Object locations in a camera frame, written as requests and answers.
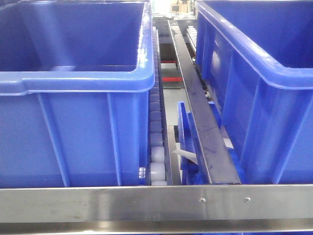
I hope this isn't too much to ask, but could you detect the blue bin below shelf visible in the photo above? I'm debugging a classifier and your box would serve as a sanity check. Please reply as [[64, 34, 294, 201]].
[[177, 100, 245, 185]]

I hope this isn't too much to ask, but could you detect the white roller track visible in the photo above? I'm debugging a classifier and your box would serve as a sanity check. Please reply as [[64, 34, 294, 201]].
[[149, 26, 167, 186]]

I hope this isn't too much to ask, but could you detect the large blue bin left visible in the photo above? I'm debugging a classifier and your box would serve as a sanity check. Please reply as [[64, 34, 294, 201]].
[[0, 0, 155, 188]]

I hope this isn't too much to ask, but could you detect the large blue bin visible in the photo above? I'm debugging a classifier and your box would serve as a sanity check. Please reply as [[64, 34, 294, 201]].
[[196, 0, 313, 184], [0, 0, 155, 188]]

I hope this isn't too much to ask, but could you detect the large blue bin right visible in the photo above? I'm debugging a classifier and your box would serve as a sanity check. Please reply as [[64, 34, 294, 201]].
[[196, 0, 313, 184]]

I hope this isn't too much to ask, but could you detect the steel divider rail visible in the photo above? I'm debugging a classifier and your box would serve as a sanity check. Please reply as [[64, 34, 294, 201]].
[[168, 21, 241, 185]]

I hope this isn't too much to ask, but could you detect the steel front shelf rail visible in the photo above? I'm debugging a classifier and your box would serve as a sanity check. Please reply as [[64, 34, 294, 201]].
[[0, 185, 313, 235]]

